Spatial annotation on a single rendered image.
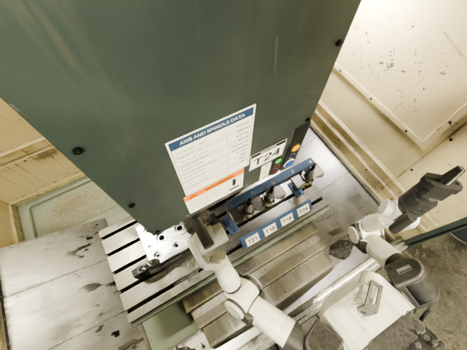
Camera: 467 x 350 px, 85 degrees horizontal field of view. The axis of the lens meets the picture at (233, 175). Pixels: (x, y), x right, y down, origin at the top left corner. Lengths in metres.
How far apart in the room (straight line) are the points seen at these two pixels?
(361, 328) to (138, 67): 0.93
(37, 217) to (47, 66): 1.97
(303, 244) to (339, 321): 0.73
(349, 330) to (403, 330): 0.15
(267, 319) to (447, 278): 2.15
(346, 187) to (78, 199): 1.82
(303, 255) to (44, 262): 1.47
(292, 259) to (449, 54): 1.16
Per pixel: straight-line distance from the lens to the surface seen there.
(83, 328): 1.73
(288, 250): 1.60
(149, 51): 0.30
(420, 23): 1.25
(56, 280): 1.80
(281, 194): 1.18
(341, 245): 1.79
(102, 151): 0.37
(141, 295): 1.45
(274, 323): 0.96
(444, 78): 1.24
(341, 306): 1.02
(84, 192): 2.13
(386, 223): 1.17
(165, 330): 1.70
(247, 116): 0.45
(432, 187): 0.97
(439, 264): 2.90
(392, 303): 1.06
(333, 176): 1.77
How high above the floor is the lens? 2.28
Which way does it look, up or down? 63 degrees down
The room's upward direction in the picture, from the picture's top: 1 degrees clockwise
